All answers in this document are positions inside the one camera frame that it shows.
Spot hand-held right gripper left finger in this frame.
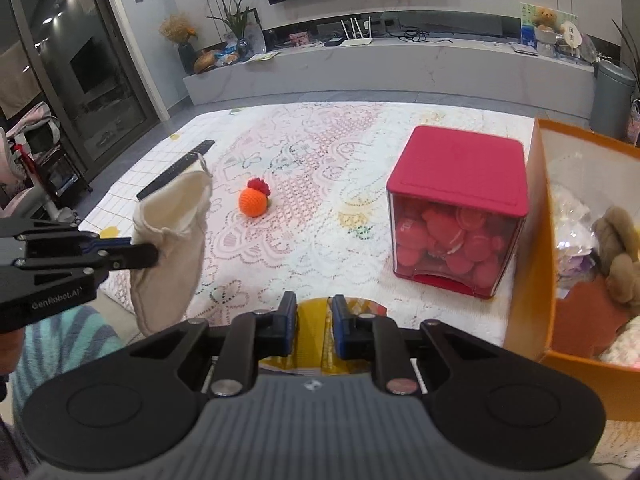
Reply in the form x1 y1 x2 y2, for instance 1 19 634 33
127 291 299 397

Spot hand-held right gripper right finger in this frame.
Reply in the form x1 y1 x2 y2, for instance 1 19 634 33
331 294 503 396

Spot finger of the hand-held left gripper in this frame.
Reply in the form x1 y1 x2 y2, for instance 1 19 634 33
0 216 133 261
0 242 161 288

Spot yellow snack packet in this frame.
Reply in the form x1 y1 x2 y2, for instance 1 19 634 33
287 297 388 377

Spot cream cloth pouch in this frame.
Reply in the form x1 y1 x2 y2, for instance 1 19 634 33
131 152 213 338

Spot red lidded clear box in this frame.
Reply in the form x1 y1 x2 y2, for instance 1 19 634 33
386 126 530 301

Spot orange cardboard box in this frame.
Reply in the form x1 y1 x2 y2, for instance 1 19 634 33
502 119 640 423

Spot clear plastic packet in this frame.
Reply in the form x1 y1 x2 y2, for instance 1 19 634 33
552 194 608 282

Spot brown yarn skein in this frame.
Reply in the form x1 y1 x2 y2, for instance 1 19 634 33
592 206 640 307

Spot person's left forearm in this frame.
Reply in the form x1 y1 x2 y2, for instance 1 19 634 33
9 304 127 461

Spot pink white lace blanket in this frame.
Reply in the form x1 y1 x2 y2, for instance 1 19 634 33
97 101 536 358

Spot black remote control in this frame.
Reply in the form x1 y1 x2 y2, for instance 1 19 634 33
136 140 216 201

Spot grey chair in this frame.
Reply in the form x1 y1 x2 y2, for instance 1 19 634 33
0 101 94 222

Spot orange crochet ball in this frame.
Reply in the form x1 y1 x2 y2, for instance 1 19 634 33
237 187 269 218

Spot dried flowers in vase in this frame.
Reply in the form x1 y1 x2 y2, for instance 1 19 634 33
160 14 199 74

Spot snack packs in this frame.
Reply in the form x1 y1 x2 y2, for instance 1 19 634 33
215 44 242 67

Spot green plant in vase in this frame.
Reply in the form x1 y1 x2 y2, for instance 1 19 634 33
207 0 267 57

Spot grey low cabinet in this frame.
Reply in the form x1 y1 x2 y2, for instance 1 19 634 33
182 10 601 122

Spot white router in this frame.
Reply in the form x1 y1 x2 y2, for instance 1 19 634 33
340 17 375 47

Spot grey trash can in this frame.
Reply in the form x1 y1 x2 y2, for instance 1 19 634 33
591 60 639 141

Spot green blue picture card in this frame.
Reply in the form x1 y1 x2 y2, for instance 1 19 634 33
520 2 576 46

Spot pastel woven bag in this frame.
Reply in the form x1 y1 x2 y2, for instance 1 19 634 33
627 100 640 149

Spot teddy bear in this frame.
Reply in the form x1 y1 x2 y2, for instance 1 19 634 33
531 6 559 57

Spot round white sign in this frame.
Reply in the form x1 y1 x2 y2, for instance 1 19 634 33
560 21 582 57

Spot black cables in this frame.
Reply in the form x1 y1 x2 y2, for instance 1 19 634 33
397 29 454 44

